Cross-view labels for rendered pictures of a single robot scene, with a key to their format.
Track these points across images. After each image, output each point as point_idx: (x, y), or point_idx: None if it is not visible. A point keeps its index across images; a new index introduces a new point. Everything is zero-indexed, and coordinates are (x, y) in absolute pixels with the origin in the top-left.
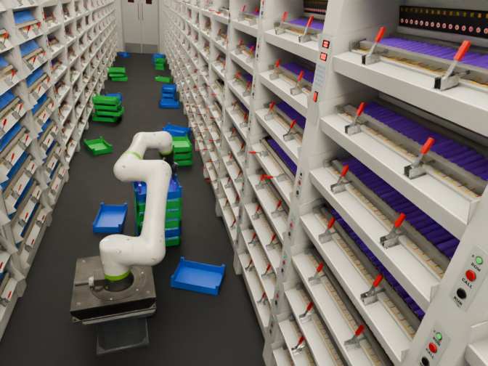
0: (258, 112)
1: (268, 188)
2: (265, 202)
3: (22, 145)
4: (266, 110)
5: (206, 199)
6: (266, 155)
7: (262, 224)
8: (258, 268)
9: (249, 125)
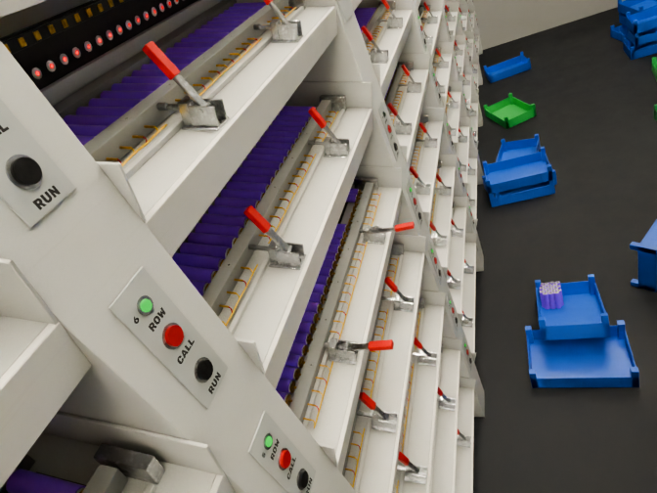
0: (271, 339)
1: (364, 405)
2: (401, 358)
3: None
4: (239, 320)
5: None
6: (339, 346)
7: (411, 437)
8: (453, 435)
9: (292, 482)
